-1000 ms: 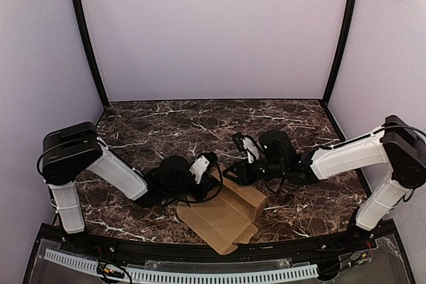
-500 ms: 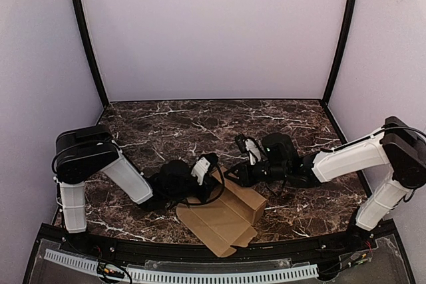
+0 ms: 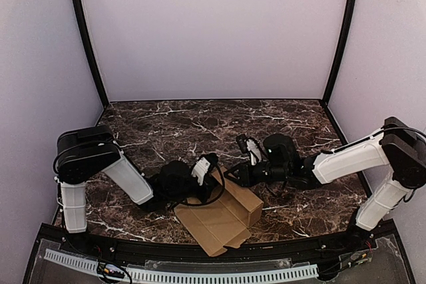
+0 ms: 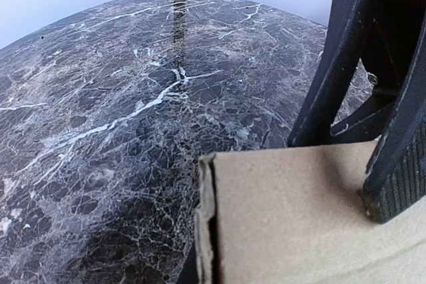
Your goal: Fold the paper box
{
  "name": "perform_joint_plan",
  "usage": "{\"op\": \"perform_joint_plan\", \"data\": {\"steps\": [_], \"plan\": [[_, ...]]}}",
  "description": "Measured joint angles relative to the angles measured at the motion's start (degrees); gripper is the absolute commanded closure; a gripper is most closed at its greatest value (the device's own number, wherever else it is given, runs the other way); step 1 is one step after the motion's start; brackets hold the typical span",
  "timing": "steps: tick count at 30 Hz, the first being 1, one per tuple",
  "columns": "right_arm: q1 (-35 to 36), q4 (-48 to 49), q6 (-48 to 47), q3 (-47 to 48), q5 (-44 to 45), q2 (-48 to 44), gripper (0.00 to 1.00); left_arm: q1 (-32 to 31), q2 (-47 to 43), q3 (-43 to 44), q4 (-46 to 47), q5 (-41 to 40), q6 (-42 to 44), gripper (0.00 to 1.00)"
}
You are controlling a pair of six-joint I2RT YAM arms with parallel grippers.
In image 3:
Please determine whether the brown cardboard paper box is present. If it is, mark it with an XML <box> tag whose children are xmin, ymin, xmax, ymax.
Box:
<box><xmin>174</xmin><ymin>180</ymin><xmax>264</xmax><ymax>257</ymax></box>

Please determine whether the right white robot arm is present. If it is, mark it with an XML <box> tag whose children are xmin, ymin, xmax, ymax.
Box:
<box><xmin>224</xmin><ymin>117</ymin><xmax>425</xmax><ymax>234</ymax></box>

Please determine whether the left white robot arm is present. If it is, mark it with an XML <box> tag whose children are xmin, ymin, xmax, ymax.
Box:
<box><xmin>53</xmin><ymin>125</ymin><xmax>226</xmax><ymax>233</ymax></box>

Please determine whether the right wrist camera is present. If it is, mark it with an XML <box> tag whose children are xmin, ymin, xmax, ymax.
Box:
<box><xmin>236</xmin><ymin>134</ymin><xmax>264</xmax><ymax>166</ymax></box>

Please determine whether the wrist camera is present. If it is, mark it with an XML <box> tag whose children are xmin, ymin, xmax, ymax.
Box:
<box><xmin>236</xmin><ymin>134</ymin><xmax>264</xmax><ymax>166</ymax></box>
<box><xmin>190</xmin><ymin>153</ymin><xmax>218</xmax><ymax>186</ymax></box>

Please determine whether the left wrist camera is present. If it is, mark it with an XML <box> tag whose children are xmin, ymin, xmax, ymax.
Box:
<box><xmin>190</xmin><ymin>153</ymin><xmax>218</xmax><ymax>186</ymax></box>

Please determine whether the black front rail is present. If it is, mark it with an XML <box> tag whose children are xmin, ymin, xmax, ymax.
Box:
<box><xmin>64</xmin><ymin>219</ymin><xmax>376</xmax><ymax>277</ymax></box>

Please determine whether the white slotted cable duct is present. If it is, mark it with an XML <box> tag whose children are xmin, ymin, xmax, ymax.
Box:
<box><xmin>45</xmin><ymin>249</ymin><xmax>319</xmax><ymax>284</ymax></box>

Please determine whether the right black frame post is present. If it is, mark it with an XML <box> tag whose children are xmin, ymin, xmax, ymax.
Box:
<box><xmin>321</xmin><ymin>0</ymin><xmax>356</xmax><ymax>105</ymax></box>

